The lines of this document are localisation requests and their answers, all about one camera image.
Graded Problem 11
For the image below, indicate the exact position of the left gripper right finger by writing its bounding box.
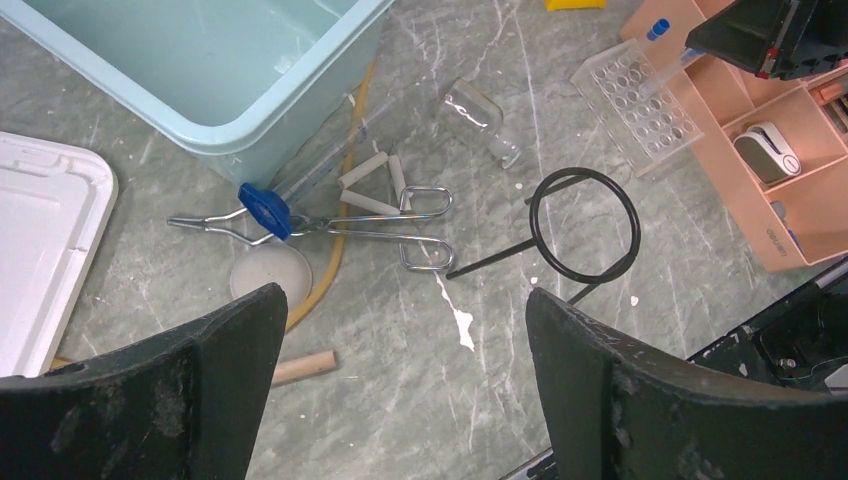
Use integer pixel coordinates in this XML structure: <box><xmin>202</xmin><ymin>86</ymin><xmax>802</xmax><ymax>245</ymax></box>
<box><xmin>525</xmin><ymin>288</ymin><xmax>847</xmax><ymax>479</ymax></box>

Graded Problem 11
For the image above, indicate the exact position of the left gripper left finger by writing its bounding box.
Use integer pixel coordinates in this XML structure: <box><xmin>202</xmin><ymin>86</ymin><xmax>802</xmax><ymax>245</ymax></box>
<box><xmin>1</xmin><ymin>283</ymin><xmax>288</xmax><ymax>479</ymax></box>

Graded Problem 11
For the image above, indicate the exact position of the wooden dowel rod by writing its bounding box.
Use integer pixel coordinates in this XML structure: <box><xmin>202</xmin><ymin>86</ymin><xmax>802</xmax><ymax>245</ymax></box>
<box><xmin>271</xmin><ymin>350</ymin><xmax>337</xmax><ymax>388</ymax></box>

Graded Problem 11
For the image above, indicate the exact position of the orange mesh file organizer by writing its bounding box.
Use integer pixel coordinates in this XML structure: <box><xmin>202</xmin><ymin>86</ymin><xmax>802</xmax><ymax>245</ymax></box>
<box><xmin>620</xmin><ymin>1</ymin><xmax>847</xmax><ymax>272</ymax></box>

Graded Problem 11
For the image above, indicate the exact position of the white plastic bin lid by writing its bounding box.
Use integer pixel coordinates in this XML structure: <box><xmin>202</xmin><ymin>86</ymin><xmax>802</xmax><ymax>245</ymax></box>
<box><xmin>1</xmin><ymin>133</ymin><xmax>119</xmax><ymax>377</ymax></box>

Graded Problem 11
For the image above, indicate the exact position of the white stapler in organizer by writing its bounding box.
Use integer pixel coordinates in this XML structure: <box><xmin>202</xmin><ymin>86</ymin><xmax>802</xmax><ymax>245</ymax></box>
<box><xmin>733</xmin><ymin>122</ymin><xmax>801</xmax><ymax>186</ymax></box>

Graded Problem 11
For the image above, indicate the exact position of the graduated cylinder blue base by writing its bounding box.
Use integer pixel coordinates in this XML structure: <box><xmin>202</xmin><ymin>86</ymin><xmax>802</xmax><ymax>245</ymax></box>
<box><xmin>237</xmin><ymin>99</ymin><xmax>392</xmax><ymax>242</ymax></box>

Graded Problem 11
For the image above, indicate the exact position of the yellow test tube rack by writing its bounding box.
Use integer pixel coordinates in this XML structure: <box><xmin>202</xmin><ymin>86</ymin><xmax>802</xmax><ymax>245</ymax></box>
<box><xmin>544</xmin><ymin>0</ymin><xmax>607</xmax><ymax>11</ymax></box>

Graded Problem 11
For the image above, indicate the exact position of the blue capped test tube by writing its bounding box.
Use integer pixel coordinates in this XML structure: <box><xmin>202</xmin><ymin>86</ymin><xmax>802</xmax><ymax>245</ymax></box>
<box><xmin>638</xmin><ymin>47</ymin><xmax>704</xmax><ymax>98</ymax></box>
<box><xmin>644</xmin><ymin>18</ymin><xmax>671</xmax><ymax>43</ymax></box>

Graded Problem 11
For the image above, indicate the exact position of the white chalk stick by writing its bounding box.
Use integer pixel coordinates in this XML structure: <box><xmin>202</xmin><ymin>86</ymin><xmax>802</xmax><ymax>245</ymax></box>
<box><xmin>338</xmin><ymin>151</ymin><xmax>389</xmax><ymax>190</ymax></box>
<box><xmin>388</xmin><ymin>155</ymin><xmax>411</xmax><ymax>212</ymax></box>
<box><xmin>340</xmin><ymin>190</ymin><xmax>400</xmax><ymax>216</ymax></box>

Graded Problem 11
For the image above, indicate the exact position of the white round watch glass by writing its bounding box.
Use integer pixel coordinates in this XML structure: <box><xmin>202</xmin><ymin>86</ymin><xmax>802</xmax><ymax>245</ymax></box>
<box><xmin>229</xmin><ymin>242</ymin><xmax>313</xmax><ymax>311</ymax></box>

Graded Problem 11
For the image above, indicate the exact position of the clear glass jar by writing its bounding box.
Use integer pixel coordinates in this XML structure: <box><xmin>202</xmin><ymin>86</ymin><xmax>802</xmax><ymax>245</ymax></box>
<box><xmin>435</xmin><ymin>78</ymin><xmax>523</xmax><ymax>169</ymax></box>

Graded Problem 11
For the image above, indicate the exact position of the mint green plastic bin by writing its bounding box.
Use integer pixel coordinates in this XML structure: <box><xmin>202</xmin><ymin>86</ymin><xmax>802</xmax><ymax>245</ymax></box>
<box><xmin>1</xmin><ymin>1</ymin><xmax>390</xmax><ymax>185</ymax></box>

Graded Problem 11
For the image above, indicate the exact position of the black wire ring stand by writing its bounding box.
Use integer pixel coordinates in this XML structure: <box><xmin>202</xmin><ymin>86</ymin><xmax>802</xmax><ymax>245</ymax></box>
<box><xmin>446</xmin><ymin>167</ymin><xmax>643</xmax><ymax>305</ymax></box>

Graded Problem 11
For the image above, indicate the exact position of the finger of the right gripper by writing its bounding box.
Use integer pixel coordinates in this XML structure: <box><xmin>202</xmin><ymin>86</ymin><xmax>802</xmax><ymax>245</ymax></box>
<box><xmin>685</xmin><ymin>0</ymin><xmax>847</xmax><ymax>81</ymax></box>

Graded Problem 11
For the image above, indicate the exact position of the amber rubber tubing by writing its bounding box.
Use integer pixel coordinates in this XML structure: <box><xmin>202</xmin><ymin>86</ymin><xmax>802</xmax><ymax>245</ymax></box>
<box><xmin>49</xmin><ymin>59</ymin><xmax>378</xmax><ymax>372</ymax></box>

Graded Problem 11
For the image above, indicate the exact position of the clear acrylic tube rack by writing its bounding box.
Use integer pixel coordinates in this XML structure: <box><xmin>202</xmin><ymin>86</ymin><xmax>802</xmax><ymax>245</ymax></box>
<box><xmin>571</xmin><ymin>39</ymin><xmax>704</xmax><ymax>177</ymax></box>

